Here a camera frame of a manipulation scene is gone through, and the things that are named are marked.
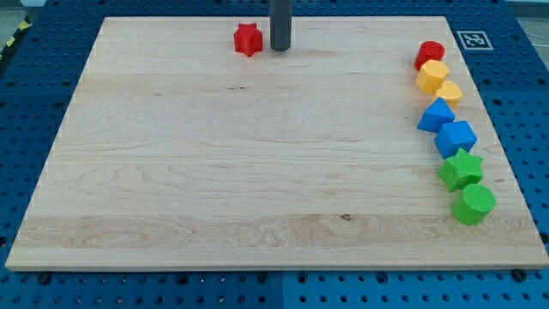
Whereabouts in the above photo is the red star block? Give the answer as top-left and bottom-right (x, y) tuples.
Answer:
(233, 22), (263, 57)

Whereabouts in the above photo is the green star block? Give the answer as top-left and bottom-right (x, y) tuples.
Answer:
(437, 148), (484, 192)

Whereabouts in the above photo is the light wooden board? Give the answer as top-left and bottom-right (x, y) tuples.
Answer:
(6, 16), (548, 271)

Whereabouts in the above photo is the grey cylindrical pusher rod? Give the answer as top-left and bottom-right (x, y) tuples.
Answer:
(269, 0), (293, 52)

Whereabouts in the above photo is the blue triangle block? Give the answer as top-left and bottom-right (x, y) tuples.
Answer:
(417, 98), (455, 133)

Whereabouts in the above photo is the yellow hexagon block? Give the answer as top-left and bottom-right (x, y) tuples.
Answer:
(415, 60), (450, 94)

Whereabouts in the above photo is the blue cube block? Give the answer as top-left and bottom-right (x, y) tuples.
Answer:
(434, 121), (477, 159)

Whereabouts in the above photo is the red cylinder block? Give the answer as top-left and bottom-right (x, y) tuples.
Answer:
(413, 40), (445, 70)

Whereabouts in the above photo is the yellow heart block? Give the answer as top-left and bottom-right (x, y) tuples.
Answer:
(434, 81), (463, 109)

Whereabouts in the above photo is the green cylinder block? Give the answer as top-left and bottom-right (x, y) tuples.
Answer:
(451, 184), (496, 226)

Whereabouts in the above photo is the white fiducial marker tag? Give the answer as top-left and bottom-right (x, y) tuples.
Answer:
(457, 30), (493, 51)

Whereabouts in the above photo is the black bolt left front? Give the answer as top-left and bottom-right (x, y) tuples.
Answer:
(36, 272), (51, 286)

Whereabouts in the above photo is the black bolt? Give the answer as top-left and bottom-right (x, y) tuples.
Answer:
(36, 272), (51, 286)
(512, 269), (528, 282)

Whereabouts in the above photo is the black bolt right front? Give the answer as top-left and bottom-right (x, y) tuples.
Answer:
(512, 269), (528, 282)

